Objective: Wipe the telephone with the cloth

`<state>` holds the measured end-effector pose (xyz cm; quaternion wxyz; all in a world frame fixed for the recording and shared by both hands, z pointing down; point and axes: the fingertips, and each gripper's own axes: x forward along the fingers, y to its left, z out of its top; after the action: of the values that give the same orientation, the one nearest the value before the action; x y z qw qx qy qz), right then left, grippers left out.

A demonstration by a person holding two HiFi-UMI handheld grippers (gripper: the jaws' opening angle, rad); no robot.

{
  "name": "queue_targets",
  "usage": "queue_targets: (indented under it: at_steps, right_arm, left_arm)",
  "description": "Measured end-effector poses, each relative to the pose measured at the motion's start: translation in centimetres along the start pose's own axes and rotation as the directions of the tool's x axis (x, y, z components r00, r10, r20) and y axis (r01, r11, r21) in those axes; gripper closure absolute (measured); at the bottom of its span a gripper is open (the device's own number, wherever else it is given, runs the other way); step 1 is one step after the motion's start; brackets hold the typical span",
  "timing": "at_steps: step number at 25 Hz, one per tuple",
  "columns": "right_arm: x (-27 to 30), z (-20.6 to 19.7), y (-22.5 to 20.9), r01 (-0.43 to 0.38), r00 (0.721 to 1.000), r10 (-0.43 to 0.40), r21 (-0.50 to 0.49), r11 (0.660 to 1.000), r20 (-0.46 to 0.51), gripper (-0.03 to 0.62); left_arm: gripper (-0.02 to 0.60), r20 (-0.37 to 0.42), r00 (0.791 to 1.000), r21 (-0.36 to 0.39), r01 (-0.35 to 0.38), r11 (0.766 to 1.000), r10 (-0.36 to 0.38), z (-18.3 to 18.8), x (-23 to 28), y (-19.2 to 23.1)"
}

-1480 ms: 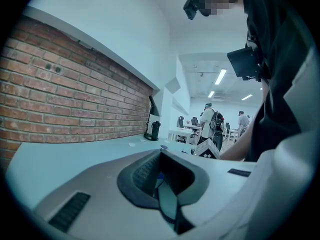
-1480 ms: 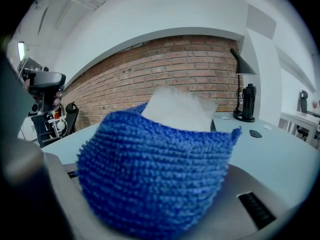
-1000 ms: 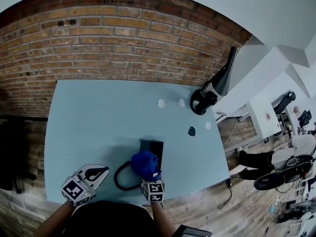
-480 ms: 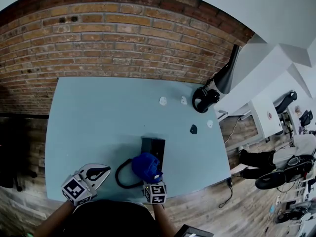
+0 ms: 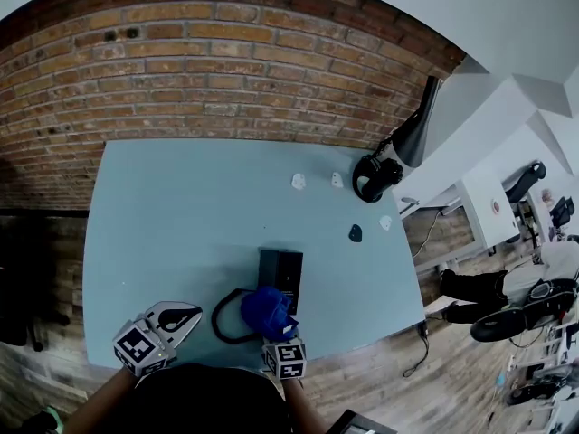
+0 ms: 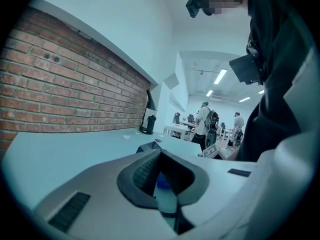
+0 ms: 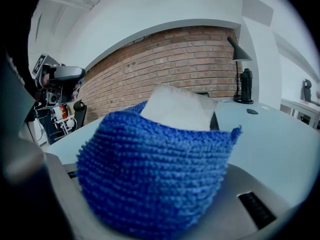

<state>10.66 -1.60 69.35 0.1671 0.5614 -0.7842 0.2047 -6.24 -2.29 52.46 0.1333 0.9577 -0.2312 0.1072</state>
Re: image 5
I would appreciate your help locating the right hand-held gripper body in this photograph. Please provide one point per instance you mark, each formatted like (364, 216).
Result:
(285, 360)

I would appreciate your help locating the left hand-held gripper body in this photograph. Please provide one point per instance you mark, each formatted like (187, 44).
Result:
(135, 348)

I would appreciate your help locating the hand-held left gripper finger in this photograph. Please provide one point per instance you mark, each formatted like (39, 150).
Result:
(174, 306)
(183, 333)

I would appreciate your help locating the blue knitted cloth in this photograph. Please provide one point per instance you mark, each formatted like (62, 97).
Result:
(267, 310)

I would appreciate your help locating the person's right forearm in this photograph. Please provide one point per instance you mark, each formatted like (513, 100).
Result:
(303, 409)

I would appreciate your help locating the person's left forearm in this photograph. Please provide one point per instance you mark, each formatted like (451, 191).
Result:
(99, 400)

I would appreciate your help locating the black rectangular device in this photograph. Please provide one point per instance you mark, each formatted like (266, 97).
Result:
(289, 269)

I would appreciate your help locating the person's black shirt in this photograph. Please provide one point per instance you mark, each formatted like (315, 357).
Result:
(208, 400)

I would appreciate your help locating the dark grey electronic device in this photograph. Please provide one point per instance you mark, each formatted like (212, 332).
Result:
(357, 425)

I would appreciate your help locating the person's green black shoe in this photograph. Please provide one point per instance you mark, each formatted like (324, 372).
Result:
(45, 423)

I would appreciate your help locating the small black plastic piece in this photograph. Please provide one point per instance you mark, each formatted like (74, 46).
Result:
(355, 233)

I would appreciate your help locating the small white plastic piece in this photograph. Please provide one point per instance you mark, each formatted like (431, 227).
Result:
(298, 181)
(337, 179)
(385, 223)

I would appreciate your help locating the small light blue object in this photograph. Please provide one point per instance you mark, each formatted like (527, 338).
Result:
(500, 378)

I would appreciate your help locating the white desk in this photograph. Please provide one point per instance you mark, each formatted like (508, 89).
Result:
(479, 206)

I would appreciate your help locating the black desk lamp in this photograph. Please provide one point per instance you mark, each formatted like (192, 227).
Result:
(414, 145)

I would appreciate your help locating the black chair with headrest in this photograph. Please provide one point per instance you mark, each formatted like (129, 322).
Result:
(524, 181)

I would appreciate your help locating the small potted plant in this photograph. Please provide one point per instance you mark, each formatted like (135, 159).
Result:
(547, 197)

